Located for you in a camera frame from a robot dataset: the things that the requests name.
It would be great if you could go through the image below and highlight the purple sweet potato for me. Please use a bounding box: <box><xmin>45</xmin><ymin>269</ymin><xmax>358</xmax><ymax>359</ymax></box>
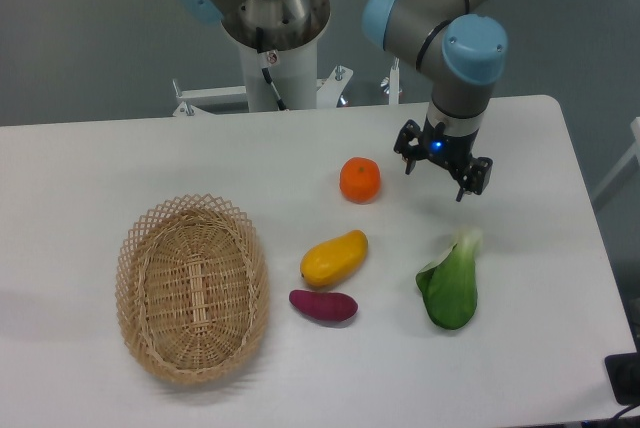
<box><xmin>289</xmin><ymin>289</ymin><xmax>359</xmax><ymax>323</ymax></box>

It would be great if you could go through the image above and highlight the black device at table edge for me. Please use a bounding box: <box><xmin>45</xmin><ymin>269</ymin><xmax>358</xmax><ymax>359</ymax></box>
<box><xmin>604</xmin><ymin>352</ymin><xmax>639</xmax><ymax>405</ymax></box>

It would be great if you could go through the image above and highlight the green bok choy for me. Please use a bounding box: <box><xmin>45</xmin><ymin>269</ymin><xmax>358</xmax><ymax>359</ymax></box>
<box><xmin>415</xmin><ymin>227</ymin><xmax>483</xmax><ymax>330</ymax></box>

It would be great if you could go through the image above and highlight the yellow mango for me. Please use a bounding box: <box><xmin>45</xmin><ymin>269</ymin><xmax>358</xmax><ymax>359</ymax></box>
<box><xmin>300</xmin><ymin>230</ymin><xmax>369</xmax><ymax>288</ymax></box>

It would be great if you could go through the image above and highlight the black cable on pedestal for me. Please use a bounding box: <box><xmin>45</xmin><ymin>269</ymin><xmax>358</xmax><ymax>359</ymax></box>
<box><xmin>255</xmin><ymin>26</ymin><xmax>290</xmax><ymax>112</ymax></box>

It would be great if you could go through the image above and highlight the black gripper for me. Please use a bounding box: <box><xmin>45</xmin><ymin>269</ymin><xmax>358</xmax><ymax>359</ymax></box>
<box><xmin>394</xmin><ymin>115</ymin><xmax>493</xmax><ymax>202</ymax></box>

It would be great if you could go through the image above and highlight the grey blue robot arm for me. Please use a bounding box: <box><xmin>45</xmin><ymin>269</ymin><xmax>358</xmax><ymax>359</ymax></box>
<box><xmin>179</xmin><ymin>0</ymin><xmax>508</xmax><ymax>195</ymax></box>

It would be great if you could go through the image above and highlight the woven wicker basket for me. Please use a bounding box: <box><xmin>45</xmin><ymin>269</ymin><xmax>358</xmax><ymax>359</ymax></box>
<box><xmin>115</xmin><ymin>194</ymin><xmax>270</xmax><ymax>385</ymax></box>

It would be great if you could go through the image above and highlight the orange fruit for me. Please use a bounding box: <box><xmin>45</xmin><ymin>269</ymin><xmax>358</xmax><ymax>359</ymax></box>
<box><xmin>339</xmin><ymin>157</ymin><xmax>381</xmax><ymax>204</ymax></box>

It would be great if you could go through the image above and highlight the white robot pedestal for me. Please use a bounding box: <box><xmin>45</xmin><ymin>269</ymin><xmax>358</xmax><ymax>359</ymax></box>
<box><xmin>171</xmin><ymin>40</ymin><xmax>406</xmax><ymax>117</ymax></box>

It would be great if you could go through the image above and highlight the white frame at right edge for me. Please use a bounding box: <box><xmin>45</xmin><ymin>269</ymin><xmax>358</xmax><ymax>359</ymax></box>
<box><xmin>590</xmin><ymin>117</ymin><xmax>639</xmax><ymax>211</ymax></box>

